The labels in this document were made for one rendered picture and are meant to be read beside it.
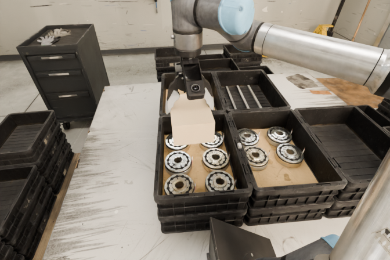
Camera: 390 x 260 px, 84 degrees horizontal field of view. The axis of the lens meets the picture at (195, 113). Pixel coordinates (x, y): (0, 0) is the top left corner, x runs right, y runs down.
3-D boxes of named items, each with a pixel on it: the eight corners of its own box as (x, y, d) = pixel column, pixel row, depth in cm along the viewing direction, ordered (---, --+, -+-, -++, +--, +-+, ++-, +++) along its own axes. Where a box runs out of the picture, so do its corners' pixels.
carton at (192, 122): (213, 141, 65) (215, 122, 60) (173, 145, 63) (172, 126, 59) (203, 110, 77) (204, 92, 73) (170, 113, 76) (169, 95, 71)
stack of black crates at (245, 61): (249, 76, 290) (254, 42, 263) (257, 87, 266) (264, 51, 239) (219, 78, 285) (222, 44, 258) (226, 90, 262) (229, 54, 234)
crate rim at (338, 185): (347, 188, 68) (350, 184, 66) (253, 196, 66) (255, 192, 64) (291, 112, 99) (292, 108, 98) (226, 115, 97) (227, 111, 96)
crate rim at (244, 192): (253, 196, 66) (255, 192, 64) (153, 205, 64) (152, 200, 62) (226, 115, 97) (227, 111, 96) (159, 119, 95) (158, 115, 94)
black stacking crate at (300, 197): (334, 205, 74) (349, 184, 67) (249, 212, 72) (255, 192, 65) (285, 128, 105) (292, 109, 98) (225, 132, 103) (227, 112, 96)
